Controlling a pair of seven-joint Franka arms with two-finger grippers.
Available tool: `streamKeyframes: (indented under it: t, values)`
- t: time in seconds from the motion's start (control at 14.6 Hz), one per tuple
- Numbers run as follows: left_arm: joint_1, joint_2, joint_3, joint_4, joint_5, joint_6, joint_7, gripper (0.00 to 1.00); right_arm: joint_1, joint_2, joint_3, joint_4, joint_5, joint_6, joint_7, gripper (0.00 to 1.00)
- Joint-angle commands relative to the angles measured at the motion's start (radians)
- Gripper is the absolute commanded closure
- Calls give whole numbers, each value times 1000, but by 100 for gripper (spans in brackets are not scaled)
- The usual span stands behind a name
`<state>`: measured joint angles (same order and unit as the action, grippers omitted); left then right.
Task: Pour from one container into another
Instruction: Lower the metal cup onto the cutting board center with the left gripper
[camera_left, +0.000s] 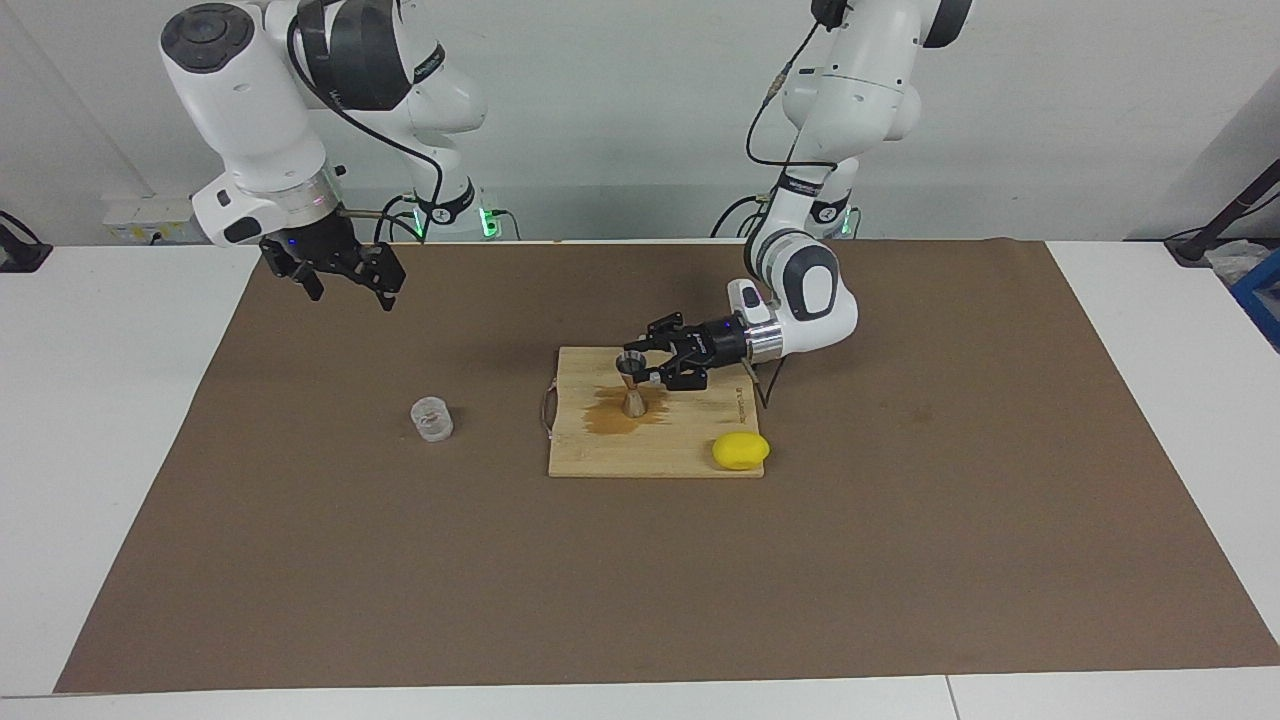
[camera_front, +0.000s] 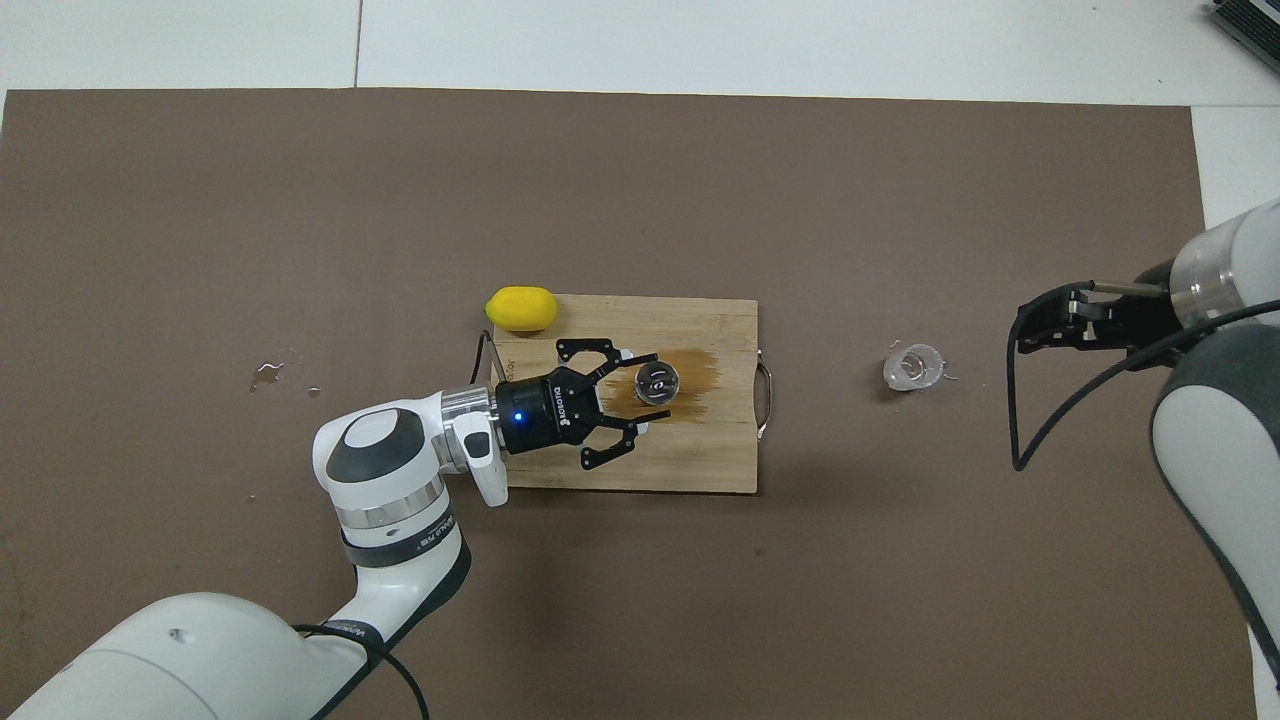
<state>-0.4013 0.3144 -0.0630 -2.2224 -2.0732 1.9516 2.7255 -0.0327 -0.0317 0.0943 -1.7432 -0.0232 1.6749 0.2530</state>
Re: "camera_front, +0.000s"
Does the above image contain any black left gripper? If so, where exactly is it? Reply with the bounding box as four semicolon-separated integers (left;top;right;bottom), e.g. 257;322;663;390
497;338;673;471

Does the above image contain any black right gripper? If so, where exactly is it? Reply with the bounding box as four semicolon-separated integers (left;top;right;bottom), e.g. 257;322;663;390
1016;285;1183;354

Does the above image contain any steel double jigger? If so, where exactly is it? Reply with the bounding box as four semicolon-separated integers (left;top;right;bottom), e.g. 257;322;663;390
634;360;682;407

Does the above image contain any wooden cutting board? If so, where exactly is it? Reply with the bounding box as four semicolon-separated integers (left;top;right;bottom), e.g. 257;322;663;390
485;295;773;495

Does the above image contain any yellow lemon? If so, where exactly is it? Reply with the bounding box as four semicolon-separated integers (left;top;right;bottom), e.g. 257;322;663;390
485;286;559;333

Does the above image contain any brown table mat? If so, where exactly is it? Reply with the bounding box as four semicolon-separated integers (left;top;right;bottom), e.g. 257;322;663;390
0;88;1259;720

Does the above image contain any grey ribbed metal device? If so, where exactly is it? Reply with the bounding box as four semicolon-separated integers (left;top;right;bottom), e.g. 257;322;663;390
1205;0;1280;71

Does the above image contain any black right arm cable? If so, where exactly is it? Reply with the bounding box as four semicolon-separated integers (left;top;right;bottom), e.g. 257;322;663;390
1008;281;1280;472

